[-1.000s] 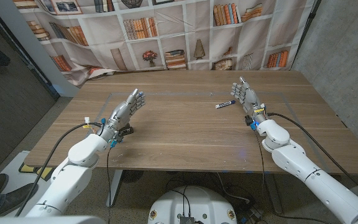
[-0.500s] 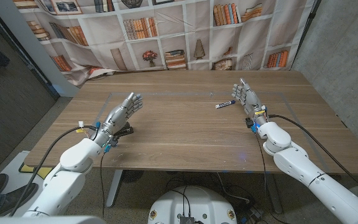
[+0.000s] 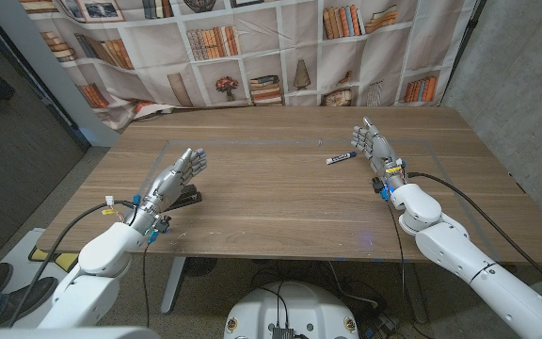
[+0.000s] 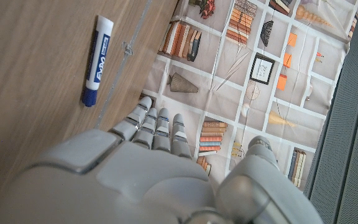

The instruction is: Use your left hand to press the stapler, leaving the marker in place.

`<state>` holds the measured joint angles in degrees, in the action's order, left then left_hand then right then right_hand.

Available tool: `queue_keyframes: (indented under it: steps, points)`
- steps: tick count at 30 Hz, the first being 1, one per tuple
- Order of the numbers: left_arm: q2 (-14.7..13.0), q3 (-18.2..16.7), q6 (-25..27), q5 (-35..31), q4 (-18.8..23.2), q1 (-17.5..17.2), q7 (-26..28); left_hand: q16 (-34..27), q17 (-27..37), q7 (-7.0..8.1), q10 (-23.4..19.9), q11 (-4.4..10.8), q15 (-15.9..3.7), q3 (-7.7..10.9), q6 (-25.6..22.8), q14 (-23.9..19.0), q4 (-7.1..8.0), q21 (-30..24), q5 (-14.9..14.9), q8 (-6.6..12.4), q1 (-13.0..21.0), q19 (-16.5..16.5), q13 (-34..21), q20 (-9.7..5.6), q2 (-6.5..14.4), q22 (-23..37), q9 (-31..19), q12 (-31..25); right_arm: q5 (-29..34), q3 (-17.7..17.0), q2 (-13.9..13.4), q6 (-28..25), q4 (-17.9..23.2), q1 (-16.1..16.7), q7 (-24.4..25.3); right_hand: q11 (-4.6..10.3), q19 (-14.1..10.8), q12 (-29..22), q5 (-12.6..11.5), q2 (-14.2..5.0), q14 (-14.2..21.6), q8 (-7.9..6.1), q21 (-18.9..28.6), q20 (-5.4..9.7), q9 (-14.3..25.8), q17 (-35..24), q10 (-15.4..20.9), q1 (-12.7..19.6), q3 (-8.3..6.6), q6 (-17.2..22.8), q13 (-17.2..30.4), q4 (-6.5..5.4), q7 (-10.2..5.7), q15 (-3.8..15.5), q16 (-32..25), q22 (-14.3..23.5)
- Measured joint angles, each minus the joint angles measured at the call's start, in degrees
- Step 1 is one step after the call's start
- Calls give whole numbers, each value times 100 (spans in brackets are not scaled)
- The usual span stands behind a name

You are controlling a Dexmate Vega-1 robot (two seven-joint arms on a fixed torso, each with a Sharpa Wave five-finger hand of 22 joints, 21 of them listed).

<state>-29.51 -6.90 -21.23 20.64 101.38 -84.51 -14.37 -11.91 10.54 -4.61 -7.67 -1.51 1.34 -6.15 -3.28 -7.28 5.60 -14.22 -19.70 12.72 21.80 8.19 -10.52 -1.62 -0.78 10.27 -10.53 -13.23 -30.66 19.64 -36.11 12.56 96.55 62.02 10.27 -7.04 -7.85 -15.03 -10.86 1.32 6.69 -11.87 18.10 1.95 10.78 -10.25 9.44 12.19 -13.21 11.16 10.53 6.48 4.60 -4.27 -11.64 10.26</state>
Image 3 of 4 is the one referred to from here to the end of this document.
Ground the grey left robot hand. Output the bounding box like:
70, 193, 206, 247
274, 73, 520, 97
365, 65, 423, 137
135, 147, 209, 228

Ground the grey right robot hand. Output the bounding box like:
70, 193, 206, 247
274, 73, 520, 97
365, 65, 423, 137
351, 116, 407, 190

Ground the black stapler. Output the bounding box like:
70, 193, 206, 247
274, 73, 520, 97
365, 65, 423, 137
165, 184, 203, 212

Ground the white domed robot base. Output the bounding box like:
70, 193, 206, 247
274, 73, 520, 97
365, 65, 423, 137
223, 281, 360, 339

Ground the white marker with blue cap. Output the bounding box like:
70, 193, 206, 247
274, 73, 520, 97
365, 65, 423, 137
326, 151, 358, 166

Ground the black round floor object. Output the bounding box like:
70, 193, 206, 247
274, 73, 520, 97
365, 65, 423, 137
183, 257, 218, 278

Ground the white table leg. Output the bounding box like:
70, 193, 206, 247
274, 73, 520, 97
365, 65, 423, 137
400, 262, 430, 325
160, 256, 187, 315

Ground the black backdrop stand pole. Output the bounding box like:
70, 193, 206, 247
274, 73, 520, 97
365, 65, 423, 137
439, 0, 487, 107

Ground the yellow and black floor pad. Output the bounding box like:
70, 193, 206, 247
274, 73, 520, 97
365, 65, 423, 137
28, 247, 80, 273

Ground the printed bookshelf backdrop cloth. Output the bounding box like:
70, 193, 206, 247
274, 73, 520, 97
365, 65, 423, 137
19, 0, 479, 132

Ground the grey power strip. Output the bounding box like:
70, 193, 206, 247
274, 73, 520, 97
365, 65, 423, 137
364, 311, 400, 338

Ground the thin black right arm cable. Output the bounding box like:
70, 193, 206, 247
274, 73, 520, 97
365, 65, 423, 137
385, 200, 435, 339

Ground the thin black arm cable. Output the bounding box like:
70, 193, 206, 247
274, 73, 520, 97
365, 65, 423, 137
385, 200, 435, 339
141, 242, 151, 329

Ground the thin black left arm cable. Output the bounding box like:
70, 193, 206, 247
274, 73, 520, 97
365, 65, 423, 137
141, 242, 151, 329

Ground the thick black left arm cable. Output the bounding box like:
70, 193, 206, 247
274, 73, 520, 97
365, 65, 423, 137
7, 200, 138, 329

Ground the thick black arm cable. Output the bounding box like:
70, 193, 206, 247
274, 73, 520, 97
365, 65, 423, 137
7, 200, 138, 329
406, 171, 542, 300

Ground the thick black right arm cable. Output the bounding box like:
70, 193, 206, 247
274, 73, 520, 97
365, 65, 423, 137
406, 171, 542, 300

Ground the white floor cable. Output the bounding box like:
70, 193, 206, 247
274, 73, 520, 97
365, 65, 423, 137
328, 261, 379, 308

